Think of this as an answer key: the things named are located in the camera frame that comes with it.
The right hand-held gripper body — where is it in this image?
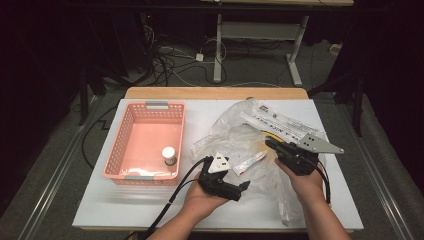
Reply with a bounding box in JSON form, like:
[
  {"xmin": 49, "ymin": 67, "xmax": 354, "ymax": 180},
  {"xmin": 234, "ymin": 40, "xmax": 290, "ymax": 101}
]
[{"xmin": 278, "ymin": 133, "xmax": 345, "ymax": 177}]

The black floor cable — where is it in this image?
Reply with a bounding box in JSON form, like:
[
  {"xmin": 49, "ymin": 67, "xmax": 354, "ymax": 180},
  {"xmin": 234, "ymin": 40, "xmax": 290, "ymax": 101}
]
[{"xmin": 81, "ymin": 105, "xmax": 117, "ymax": 170}]

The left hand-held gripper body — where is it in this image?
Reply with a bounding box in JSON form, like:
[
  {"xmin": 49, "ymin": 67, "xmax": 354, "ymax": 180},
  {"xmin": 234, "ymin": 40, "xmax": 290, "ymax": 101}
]
[{"xmin": 198, "ymin": 152, "xmax": 236, "ymax": 200}]

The clear plastic bag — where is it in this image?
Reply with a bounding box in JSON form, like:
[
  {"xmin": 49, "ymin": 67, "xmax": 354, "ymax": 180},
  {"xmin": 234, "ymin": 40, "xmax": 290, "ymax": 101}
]
[{"xmin": 189, "ymin": 97, "xmax": 329, "ymax": 228}]

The person's left hand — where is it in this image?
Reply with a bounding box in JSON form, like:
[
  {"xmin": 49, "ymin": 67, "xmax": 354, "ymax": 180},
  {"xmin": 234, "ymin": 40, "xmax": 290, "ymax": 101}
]
[{"xmin": 182, "ymin": 171, "xmax": 232, "ymax": 222}]

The tangle of floor cables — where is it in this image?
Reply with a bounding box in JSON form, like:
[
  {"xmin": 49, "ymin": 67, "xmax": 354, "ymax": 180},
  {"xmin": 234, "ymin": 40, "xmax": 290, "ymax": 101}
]
[{"xmin": 143, "ymin": 26, "xmax": 234, "ymax": 88}]

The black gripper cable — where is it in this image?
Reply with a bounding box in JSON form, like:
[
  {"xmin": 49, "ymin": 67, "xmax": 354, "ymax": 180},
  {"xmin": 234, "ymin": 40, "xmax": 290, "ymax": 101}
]
[
  {"xmin": 137, "ymin": 156, "xmax": 209, "ymax": 240},
  {"xmin": 314, "ymin": 159, "xmax": 333, "ymax": 205}
]

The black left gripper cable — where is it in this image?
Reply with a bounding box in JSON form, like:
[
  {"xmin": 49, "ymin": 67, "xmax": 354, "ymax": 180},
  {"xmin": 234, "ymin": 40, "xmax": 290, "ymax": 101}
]
[{"xmin": 137, "ymin": 156, "xmax": 209, "ymax": 240}]

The person's right hand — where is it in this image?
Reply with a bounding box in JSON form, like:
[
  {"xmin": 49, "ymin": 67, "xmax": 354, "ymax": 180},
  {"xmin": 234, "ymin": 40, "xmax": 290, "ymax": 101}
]
[{"xmin": 274, "ymin": 159, "xmax": 327, "ymax": 205}]

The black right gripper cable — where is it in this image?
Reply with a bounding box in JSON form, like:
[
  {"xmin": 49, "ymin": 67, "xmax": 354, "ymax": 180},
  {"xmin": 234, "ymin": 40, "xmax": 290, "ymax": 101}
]
[{"xmin": 314, "ymin": 159, "xmax": 333, "ymax": 205}]

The black metal stand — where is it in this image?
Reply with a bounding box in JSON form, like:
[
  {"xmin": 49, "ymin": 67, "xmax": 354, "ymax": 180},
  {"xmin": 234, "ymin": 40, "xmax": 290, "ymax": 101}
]
[
  {"xmin": 77, "ymin": 64, "xmax": 108, "ymax": 127},
  {"xmin": 308, "ymin": 71, "xmax": 365, "ymax": 138}
]

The white tube with red label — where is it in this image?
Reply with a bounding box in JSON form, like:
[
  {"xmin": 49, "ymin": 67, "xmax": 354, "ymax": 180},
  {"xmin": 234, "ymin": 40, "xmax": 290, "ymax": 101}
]
[{"xmin": 232, "ymin": 150, "xmax": 269, "ymax": 177}]

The black computer tower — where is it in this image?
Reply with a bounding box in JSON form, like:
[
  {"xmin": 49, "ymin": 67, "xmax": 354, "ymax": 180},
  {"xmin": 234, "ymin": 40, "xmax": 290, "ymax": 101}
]
[{"xmin": 138, "ymin": 11, "xmax": 160, "ymax": 73}]

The pink perforated plastic basket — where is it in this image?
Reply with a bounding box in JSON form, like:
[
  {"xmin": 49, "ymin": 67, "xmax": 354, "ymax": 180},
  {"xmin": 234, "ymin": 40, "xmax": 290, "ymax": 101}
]
[{"xmin": 102, "ymin": 100, "xmax": 186, "ymax": 186}]

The white jar with green base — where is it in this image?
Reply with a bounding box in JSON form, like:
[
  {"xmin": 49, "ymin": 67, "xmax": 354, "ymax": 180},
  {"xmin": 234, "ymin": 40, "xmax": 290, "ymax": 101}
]
[{"xmin": 161, "ymin": 146, "xmax": 178, "ymax": 167}]

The desk with white metal legs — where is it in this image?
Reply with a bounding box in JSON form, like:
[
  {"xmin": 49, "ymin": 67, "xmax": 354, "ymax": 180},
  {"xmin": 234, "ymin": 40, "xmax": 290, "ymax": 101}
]
[{"xmin": 199, "ymin": 0, "xmax": 355, "ymax": 88}]

